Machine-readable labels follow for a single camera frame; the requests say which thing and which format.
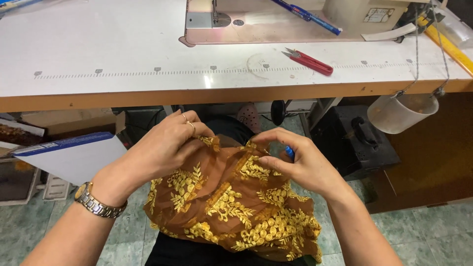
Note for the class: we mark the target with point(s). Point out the person's right hand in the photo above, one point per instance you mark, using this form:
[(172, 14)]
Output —
[(314, 162)]

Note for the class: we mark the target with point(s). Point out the person's left hand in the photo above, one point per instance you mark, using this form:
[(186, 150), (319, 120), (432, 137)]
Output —
[(155, 151)]

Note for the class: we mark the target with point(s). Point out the blue seam ripper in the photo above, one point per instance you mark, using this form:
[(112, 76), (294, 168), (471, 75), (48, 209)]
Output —
[(289, 152)]

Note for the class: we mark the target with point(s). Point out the brown fabric with yellow embroidery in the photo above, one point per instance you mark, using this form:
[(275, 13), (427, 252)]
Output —
[(236, 207)]

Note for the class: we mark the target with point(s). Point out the black sewing machine motor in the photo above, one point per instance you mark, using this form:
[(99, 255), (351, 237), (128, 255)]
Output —
[(351, 140)]

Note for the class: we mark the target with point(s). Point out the black knee lifter pad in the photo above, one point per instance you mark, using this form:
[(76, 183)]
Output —
[(278, 112)]

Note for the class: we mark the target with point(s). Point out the silver and gold wristwatch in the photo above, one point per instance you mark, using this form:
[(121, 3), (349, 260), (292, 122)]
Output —
[(96, 204)]

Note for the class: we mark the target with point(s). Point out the brown perforated shoe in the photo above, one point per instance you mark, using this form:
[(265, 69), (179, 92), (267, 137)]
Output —
[(249, 116)]

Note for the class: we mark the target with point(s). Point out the blue and white cardboard box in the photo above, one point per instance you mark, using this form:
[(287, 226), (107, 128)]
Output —
[(70, 157)]

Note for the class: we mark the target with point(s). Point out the brown cardboard box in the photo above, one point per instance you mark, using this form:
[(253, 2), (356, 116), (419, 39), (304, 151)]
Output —
[(70, 120)]

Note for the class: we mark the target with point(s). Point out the white plastic hanging cup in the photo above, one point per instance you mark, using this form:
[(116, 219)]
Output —
[(401, 112)]

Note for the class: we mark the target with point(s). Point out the red thread snips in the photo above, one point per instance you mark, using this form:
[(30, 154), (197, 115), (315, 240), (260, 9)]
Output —
[(308, 61)]

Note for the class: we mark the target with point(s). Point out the white plastic crate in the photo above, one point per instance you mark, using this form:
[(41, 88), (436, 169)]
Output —
[(27, 183)]

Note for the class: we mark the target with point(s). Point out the beige sewing machine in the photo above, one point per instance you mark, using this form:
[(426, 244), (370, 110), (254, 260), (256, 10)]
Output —
[(295, 18)]

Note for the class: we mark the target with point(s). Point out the blue pen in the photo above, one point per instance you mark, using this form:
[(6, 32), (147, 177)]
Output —
[(306, 15)]

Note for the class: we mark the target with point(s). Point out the white plastic lever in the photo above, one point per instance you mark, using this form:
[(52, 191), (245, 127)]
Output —
[(388, 32)]

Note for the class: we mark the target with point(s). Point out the yellow ruler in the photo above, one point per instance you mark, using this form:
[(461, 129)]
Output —
[(449, 46)]

